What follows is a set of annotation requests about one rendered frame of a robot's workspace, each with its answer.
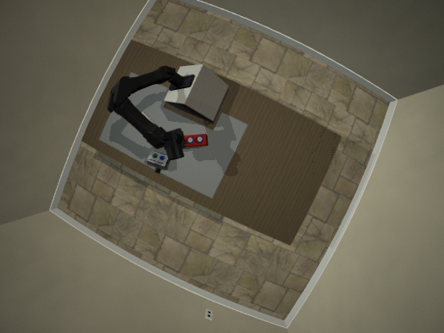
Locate grey flat mat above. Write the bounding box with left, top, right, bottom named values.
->
left=99, top=84, right=247, bottom=198

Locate grey control panel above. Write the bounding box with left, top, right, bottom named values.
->
left=147, top=151, right=170, bottom=173

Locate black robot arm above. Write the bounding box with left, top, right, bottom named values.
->
left=107, top=66, right=195, bottom=160

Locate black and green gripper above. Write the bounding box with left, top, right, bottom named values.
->
left=171, top=128, right=186, bottom=148

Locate red tube rack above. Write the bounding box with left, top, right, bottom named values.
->
left=184, top=134, right=208, bottom=147

